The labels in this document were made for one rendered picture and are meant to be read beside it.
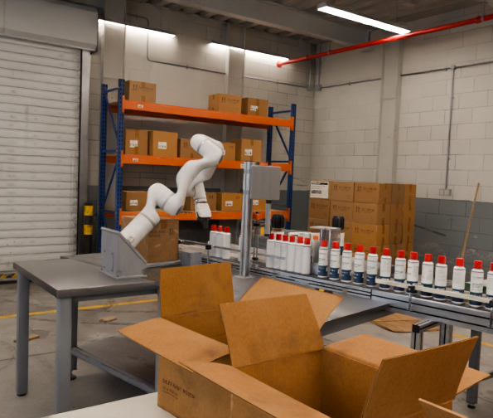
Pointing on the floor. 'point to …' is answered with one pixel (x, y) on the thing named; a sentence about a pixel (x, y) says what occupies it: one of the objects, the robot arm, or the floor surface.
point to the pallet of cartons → (366, 214)
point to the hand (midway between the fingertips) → (205, 226)
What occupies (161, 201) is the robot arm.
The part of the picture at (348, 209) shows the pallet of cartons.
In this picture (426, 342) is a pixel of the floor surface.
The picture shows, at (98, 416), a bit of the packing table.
